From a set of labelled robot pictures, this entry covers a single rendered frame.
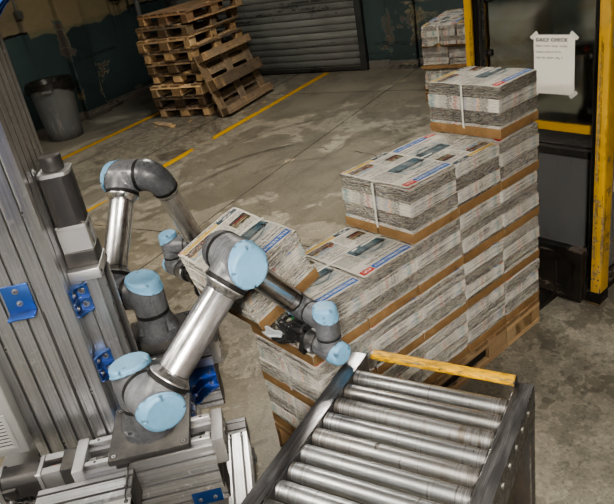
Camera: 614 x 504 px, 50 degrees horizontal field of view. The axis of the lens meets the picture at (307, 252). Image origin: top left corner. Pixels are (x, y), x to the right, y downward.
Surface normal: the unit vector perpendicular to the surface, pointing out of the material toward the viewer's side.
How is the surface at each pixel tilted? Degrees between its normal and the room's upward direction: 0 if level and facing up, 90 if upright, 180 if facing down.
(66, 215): 90
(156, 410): 95
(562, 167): 90
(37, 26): 90
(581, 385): 0
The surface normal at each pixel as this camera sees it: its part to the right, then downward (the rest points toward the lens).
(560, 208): -0.74, 0.40
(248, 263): 0.64, 0.16
